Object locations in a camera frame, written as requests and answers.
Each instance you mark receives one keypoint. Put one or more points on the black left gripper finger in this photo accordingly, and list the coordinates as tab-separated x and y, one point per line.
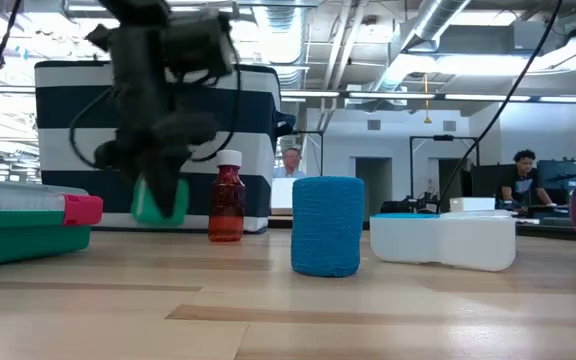
165	180
115	155

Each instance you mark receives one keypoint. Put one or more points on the green bandage roll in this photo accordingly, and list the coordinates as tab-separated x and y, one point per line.
143	210

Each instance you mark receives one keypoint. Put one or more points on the amber medicine bottle white cap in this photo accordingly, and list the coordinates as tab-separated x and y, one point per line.
226	210

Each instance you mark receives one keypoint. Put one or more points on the green first aid kit box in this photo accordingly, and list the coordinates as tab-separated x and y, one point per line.
23	240

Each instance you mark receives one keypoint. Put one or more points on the blue bandage roll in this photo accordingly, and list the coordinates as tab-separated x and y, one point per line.
328	230

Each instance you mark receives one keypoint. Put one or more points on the white blue pill organizer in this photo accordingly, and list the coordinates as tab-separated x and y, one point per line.
443	242

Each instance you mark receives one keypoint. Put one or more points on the navy white striped fabric basket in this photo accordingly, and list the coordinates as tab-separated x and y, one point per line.
253	150

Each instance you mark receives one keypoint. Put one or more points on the person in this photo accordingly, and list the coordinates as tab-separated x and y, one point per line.
523	180
290	162

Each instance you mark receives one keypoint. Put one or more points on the yellow hanging pendant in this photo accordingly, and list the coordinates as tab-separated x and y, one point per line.
427	119

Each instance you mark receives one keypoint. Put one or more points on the dark computer monitor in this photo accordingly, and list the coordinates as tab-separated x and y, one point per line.
488	182
568	172

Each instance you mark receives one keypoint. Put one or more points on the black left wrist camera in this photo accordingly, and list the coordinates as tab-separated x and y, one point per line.
198	45

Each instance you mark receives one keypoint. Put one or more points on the black metal stand frame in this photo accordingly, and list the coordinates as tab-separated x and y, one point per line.
411	165

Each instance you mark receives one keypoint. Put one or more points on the silver ventilation duct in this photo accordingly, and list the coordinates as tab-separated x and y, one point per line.
435	20

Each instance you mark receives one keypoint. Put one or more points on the black aluminium table frame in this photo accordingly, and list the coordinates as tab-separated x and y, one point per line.
543	231

